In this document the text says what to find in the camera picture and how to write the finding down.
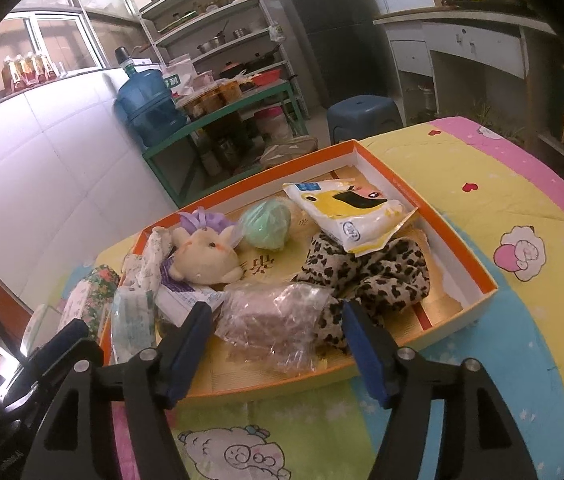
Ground orange cardboard box tray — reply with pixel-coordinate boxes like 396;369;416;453
98;138;499;406

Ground brown item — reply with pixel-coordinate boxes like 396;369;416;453
215;282;332;375

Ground floral tissue pack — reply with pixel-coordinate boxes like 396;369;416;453
58;264;120;341

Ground green item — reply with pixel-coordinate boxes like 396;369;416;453
239;198;291;252

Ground white kitchen counter cabinet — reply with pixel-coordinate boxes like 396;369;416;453
374;8;564;154

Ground red plastic basin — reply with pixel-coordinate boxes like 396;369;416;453
250;68;282;87

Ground small green tissue pack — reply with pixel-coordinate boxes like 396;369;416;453
111;286;156;364

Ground white purple printed packet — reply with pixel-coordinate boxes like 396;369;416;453
154;257;223;327

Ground blue water jug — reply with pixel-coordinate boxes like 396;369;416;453
114;47;186;150

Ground green metal table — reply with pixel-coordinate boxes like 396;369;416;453
143;79;308;206

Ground round cushioned stool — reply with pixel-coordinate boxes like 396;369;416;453
259;136;318;168

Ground leopard print cloth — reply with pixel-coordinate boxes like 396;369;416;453
294;232;431;354

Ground blue plastic stool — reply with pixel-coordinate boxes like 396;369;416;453
326;94;403;144

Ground white shelving rack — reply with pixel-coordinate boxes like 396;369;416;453
139;0;309;117

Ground plush toy purple dress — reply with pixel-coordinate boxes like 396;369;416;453
167;207;244;286

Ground black refrigerator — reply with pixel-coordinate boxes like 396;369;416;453
281;0;388;108

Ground white floral scrunchie cloth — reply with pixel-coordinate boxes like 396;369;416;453
122;226;173;294

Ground white green bandage box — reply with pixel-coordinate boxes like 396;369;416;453
20;304;62;356

